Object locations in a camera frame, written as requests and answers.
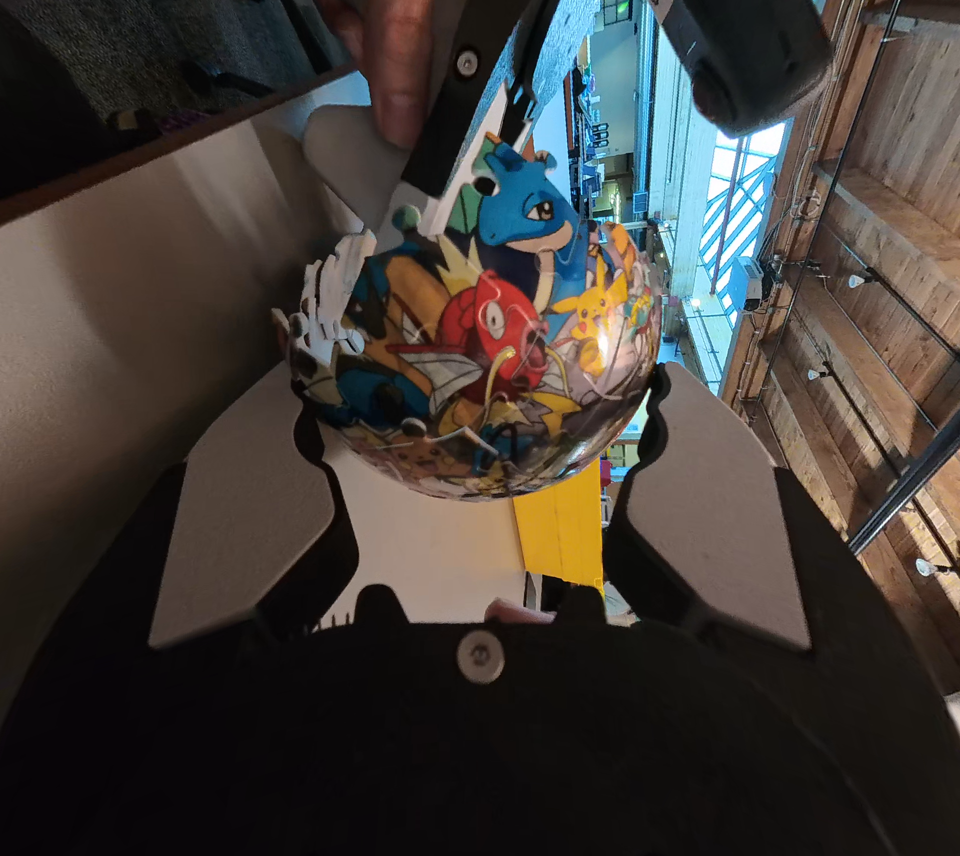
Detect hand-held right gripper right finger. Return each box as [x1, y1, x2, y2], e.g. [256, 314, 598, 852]
[603, 361, 813, 652]

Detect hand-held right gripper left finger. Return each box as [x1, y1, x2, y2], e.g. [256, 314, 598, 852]
[147, 365, 360, 649]

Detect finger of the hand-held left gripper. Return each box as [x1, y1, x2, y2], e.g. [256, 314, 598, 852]
[303, 1, 543, 232]

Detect colourful cartoon puzzle ball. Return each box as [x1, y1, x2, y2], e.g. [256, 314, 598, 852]
[271, 132, 665, 503]

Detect person's left hand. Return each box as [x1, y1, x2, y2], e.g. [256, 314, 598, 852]
[303, 0, 526, 151]

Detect black office chair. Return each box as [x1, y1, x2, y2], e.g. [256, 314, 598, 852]
[183, 0, 335, 100]

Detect yellow plastic bin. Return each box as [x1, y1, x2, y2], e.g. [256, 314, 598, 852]
[513, 459, 605, 587]

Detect patterned dark cloth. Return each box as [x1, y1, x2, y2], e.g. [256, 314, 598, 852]
[105, 106, 226, 137]

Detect black steel beam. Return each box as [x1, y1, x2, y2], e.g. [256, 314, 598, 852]
[847, 414, 960, 557]

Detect dark storage shelving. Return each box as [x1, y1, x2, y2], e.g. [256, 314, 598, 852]
[570, 31, 639, 212]

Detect large paned window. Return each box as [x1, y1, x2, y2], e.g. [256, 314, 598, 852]
[697, 121, 789, 317]

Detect white wall box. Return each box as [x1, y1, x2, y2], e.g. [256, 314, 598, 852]
[726, 256, 765, 311]

